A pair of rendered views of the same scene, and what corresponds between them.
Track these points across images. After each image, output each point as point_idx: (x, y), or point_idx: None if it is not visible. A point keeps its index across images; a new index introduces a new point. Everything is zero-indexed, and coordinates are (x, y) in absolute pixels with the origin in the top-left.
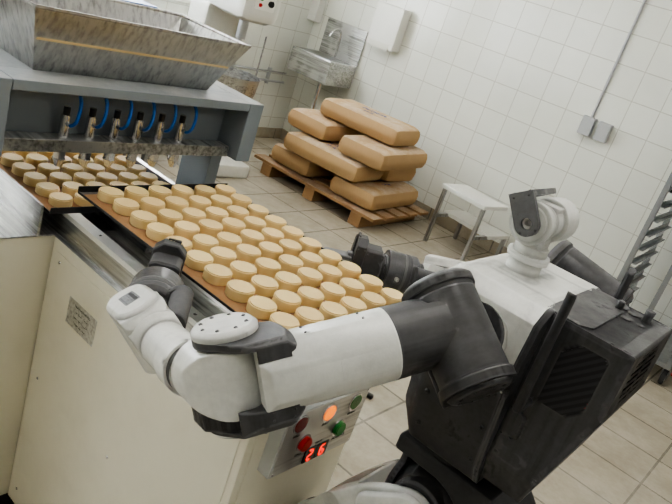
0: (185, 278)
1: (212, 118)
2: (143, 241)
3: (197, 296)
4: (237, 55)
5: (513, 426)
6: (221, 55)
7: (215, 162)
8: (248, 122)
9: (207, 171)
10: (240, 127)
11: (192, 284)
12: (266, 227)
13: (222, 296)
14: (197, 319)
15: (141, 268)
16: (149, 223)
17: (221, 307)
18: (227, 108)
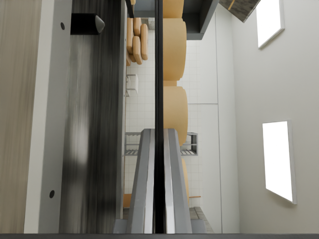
0: (79, 56)
1: (187, 5)
2: (162, 36)
3: (71, 89)
4: (238, 14)
5: None
6: (243, 3)
7: (154, 14)
8: (192, 34)
9: (146, 11)
10: (187, 29)
11: (79, 68)
12: None
13: None
14: (44, 217)
15: (65, 13)
16: (175, 16)
17: (76, 120)
18: (205, 20)
